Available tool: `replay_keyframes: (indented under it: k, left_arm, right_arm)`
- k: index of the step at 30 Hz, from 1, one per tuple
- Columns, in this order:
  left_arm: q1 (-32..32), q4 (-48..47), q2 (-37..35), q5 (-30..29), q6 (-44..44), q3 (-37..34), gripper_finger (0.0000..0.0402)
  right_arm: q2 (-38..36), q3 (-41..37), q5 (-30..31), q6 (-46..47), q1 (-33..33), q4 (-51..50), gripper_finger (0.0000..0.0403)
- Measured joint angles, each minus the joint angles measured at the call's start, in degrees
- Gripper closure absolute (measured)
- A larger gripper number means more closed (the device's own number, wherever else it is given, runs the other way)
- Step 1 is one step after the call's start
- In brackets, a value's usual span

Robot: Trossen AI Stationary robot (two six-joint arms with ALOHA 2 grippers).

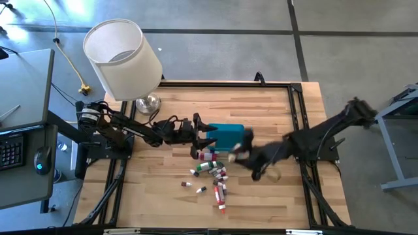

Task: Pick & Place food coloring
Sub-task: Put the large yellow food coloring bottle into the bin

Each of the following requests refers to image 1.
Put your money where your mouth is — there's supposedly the large dark red bottle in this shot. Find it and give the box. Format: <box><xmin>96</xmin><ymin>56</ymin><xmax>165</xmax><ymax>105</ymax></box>
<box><xmin>197</xmin><ymin>151</ymin><xmax>219</xmax><ymax>162</ymax></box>

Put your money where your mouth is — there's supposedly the teal plastic bin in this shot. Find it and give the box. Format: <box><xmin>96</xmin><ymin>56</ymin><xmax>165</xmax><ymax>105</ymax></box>
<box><xmin>205</xmin><ymin>123</ymin><xmax>255</xmax><ymax>153</ymax></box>

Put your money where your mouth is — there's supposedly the dark grey desk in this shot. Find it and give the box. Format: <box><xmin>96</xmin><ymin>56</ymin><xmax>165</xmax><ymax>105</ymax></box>
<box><xmin>0</xmin><ymin>123</ymin><xmax>59</xmax><ymax>210</ymax></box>

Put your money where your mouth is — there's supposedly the large green food coloring bottle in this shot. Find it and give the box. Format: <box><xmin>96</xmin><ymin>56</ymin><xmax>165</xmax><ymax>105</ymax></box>
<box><xmin>195</xmin><ymin>161</ymin><xmax>225</xmax><ymax>174</ymax></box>

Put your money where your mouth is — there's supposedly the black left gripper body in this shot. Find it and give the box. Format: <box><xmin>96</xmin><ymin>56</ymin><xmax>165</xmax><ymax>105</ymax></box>
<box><xmin>163</xmin><ymin>119</ymin><xmax>196</xmax><ymax>146</ymax></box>

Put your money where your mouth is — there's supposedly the yellow extension cable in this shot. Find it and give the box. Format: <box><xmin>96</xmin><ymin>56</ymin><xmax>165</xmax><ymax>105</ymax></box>
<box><xmin>43</xmin><ymin>0</ymin><xmax>93</xmax><ymax>96</ymax></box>

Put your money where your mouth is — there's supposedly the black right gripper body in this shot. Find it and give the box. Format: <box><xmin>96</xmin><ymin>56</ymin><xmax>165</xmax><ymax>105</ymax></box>
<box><xmin>243</xmin><ymin>140</ymin><xmax>290</xmax><ymax>172</ymax></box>

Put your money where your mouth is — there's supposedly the grey metal table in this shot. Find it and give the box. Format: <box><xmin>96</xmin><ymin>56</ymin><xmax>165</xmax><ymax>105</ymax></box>
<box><xmin>374</xmin><ymin>83</ymin><xmax>418</xmax><ymax>192</ymax></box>

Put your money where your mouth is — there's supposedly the silver frame bracket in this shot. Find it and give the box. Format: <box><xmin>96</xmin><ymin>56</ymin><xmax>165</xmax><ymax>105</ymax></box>
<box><xmin>103</xmin><ymin>228</ymin><xmax>140</xmax><ymax>235</ymax></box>
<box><xmin>285</xmin><ymin>228</ymin><xmax>323</xmax><ymax>235</ymax></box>

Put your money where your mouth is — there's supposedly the black keyboard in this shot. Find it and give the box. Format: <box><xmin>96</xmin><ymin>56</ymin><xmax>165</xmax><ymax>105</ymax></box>
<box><xmin>0</xmin><ymin>133</ymin><xmax>25</xmax><ymax>172</ymax></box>

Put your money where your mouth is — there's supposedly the black desk support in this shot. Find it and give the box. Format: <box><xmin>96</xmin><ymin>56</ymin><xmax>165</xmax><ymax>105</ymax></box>
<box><xmin>45</xmin><ymin>101</ymin><xmax>99</xmax><ymax>180</ymax></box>

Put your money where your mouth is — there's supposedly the white-shade silver table lamp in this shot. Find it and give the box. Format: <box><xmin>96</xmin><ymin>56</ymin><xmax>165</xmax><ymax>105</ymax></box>
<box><xmin>82</xmin><ymin>18</ymin><xmax>163</xmax><ymax>116</ymax></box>

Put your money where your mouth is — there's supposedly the silver pen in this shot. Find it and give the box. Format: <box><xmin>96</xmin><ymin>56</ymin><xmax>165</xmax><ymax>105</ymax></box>
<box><xmin>0</xmin><ymin>104</ymin><xmax>21</xmax><ymax>120</ymax></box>

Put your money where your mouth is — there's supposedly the large orange-tipped red bottle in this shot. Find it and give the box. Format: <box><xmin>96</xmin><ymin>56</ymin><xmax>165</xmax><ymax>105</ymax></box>
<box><xmin>213</xmin><ymin>183</ymin><xmax>227</xmax><ymax>215</ymax></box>

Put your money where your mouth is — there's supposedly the large yellow-tipped orange bottle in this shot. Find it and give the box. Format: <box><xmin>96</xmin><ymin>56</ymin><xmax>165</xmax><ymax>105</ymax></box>
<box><xmin>227</xmin><ymin>142</ymin><xmax>243</xmax><ymax>163</ymax></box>

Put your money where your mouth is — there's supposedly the black computer mouse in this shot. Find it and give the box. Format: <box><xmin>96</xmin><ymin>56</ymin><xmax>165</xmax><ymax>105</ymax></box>
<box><xmin>33</xmin><ymin>146</ymin><xmax>53</xmax><ymax>176</ymax></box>

